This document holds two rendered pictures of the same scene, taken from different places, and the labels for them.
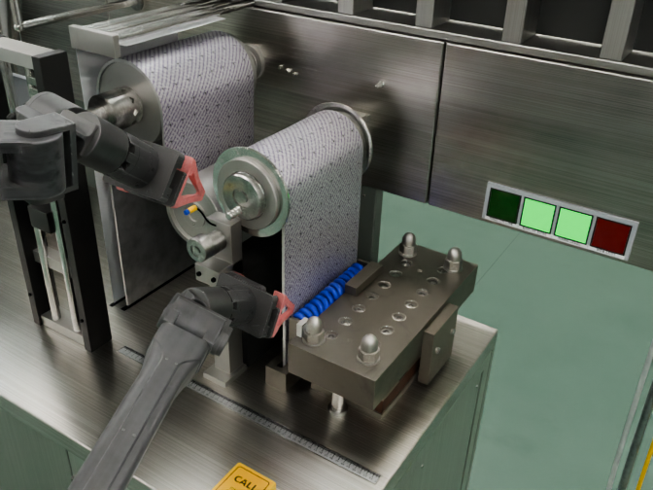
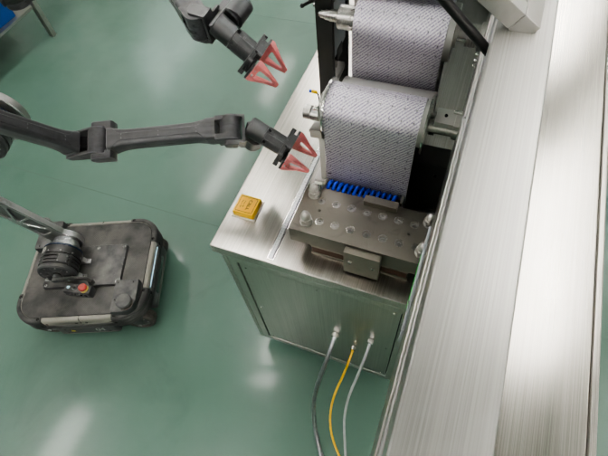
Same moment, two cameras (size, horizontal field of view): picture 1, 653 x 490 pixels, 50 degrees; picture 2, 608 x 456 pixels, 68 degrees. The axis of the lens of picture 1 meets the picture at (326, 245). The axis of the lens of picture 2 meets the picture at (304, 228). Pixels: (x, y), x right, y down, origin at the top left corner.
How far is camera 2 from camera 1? 1.15 m
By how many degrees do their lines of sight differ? 63
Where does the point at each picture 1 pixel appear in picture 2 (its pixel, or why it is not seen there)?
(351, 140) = (405, 128)
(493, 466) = not seen: hidden behind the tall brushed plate
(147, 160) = (240, 52)
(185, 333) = (212, 127)
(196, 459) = (265, 185)
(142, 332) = not seen: hidden behind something
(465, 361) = (378, 291)
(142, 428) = (162, 136)
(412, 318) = (351, 236)
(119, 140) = (223, 34)
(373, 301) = (361, 214)
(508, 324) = not seen: outside the picture
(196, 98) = (382, 39)
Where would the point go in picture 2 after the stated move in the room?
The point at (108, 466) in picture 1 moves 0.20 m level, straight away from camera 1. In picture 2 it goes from (143, 134) to (207, 101)
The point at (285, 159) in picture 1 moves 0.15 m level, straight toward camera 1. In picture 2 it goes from (340, 103) to (280, 118)
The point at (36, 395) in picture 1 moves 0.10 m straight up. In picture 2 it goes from (288, 117) to (285, 96)
